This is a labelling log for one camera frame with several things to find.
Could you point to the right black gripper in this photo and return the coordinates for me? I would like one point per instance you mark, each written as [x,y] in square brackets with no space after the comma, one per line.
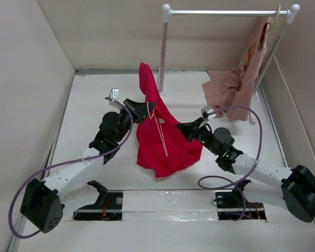
[189,128]

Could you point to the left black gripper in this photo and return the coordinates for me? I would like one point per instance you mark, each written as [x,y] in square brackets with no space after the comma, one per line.
[139,110]

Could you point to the pink wire hanger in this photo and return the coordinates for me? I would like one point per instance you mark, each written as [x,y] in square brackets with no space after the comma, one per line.
[152,116]

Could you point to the red t shirt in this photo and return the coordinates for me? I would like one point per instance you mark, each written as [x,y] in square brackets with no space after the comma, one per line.
[181,154]

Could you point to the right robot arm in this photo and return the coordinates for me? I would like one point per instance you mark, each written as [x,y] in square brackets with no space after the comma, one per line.
[289,188]

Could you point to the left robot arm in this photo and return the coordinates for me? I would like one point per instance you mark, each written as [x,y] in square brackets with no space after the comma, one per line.
[43,200]

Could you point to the pink shirt on floor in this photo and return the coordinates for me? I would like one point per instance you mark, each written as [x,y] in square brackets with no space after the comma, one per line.
[220,91]

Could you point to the hanging pink printed shirt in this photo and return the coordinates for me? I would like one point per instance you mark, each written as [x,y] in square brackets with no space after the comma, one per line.
[249,67]

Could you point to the wooden hanger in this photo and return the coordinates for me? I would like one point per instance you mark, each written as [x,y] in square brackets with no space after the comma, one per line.
[269,26]

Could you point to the white clothes rack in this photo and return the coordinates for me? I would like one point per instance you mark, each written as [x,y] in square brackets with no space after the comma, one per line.
[167,12]

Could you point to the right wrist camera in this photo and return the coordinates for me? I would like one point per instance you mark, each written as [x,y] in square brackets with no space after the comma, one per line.
[208,113]

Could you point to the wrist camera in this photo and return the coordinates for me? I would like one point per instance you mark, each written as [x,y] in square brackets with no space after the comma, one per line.
[113,98]
[208,113]

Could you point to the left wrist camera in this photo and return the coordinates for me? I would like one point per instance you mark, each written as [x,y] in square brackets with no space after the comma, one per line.
[113,98]

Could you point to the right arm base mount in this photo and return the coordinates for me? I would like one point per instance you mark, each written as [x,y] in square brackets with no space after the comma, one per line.
[230,206]

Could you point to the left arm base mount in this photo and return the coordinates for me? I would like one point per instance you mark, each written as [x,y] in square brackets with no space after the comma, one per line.
[107,207]

